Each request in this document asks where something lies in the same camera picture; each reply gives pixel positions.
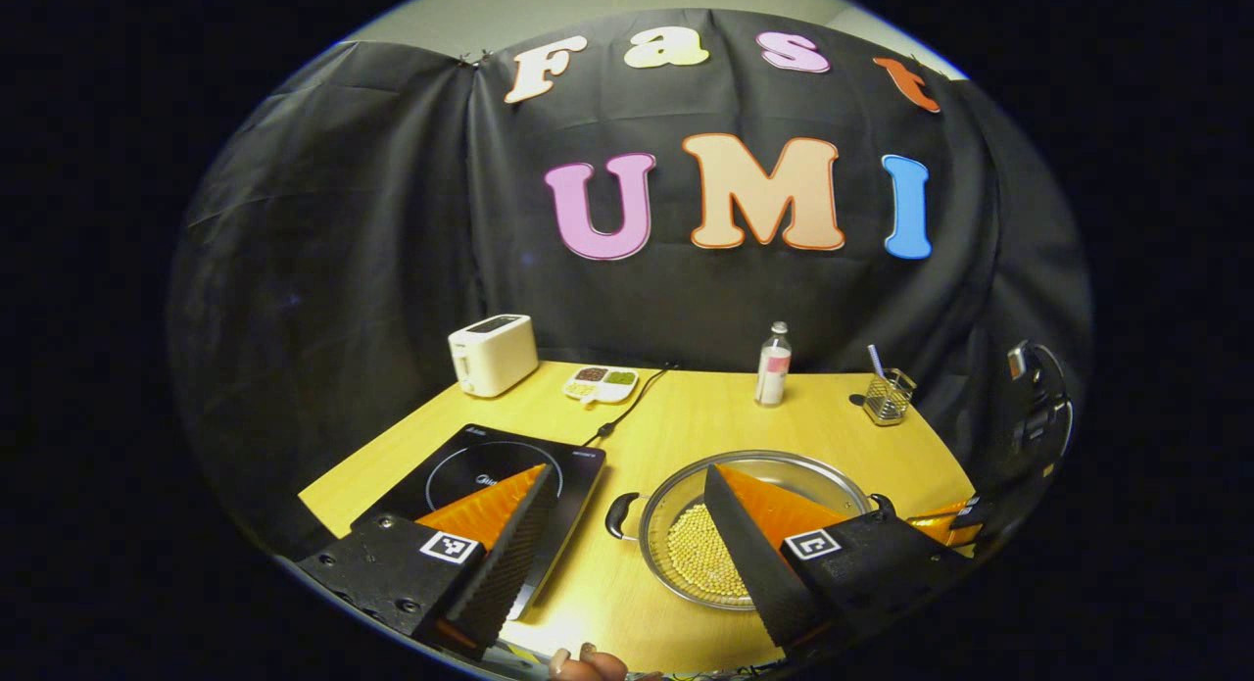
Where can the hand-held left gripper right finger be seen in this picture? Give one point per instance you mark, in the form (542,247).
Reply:
(749,554)

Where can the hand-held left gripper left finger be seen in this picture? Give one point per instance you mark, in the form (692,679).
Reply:
(509,554)

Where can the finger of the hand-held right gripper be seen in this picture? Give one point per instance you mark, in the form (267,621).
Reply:
(960,534)
(945,512)

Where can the black induction cooktop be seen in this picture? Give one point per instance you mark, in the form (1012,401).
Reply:
(470,456)

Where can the pile of yellow beans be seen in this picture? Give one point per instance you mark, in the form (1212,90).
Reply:
(700,554)

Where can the clear glass cup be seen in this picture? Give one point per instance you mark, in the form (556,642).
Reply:
(890,402)

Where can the white straw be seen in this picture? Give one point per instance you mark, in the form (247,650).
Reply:
(875,360)

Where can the clear bottle with pink label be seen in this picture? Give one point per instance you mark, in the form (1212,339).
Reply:
(772,377)

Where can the white divided seasoning dish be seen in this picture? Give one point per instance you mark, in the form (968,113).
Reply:
(600,385)

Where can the white toaster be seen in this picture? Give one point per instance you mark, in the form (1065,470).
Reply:
(490,358)

